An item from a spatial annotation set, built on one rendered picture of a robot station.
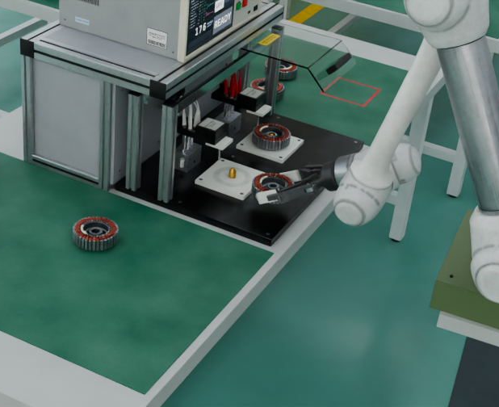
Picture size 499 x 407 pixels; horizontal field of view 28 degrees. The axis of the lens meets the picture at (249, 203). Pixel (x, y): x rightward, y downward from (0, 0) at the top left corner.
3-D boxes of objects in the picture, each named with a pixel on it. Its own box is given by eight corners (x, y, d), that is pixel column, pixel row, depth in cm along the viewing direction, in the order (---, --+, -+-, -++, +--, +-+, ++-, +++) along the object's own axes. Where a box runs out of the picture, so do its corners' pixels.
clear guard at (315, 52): (356, 64, 296) (359, 44, 292) (324, 93, 277) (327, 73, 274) (257, 35, 307) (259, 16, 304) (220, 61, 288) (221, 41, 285)
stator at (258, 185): (300, 191, 268) (301, 179, 266) (282, 210, 260) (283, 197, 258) (262, 178, 272) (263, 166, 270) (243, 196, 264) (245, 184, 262)
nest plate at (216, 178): (267, 177, 282) (268, 173, 281) (243, 200, 271) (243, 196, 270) (220, 161, 287) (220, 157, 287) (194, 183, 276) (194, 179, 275)
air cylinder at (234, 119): (240, 129, 305) (241, 113, 302) (228, 139, 299) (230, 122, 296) (225, 124, 306) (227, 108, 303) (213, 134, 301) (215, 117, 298)
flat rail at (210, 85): (278, 41, 303) (279, 31, 301) (171, 118, 255) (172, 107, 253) (274, 39, 303) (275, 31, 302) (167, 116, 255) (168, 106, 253)
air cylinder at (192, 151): (200, 161, 286) (202, 144, 283) (187, 173, 280) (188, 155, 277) (185, 156, 288) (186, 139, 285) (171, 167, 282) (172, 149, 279)
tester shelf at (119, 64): (283, 19, 302) (284, 5, 300) (165, 101, 249) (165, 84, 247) (157, -16, 317) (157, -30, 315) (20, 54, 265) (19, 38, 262)
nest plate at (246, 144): (304, 143, 301) (304, 140, 300) (282, 164, 289) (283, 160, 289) (258, 128, 306) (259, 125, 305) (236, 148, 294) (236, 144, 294)
